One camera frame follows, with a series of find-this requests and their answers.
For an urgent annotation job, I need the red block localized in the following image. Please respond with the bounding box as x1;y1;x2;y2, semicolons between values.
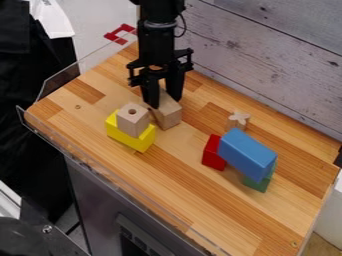
200;133;229;172

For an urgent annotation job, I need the blue block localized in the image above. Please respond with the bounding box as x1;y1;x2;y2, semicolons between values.
216;127;280;184

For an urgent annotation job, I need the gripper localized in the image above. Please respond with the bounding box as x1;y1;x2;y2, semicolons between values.
125;20;196;110

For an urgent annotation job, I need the wooden block with hole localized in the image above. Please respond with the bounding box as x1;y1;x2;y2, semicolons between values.
114;102;153;139

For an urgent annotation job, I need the white board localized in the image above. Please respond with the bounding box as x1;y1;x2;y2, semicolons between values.
56;0;141;75

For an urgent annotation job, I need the wooden cross-shaped block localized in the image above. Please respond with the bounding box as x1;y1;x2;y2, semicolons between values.
224;111;253;133

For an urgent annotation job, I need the plain wooden cube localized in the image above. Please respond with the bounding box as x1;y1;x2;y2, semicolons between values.
149;88;185;131

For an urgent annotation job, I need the yellow block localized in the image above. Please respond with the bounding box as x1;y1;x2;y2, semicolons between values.
104;109;158;154

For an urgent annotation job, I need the green block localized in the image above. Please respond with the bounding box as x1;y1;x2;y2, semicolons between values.
240;161;280;194

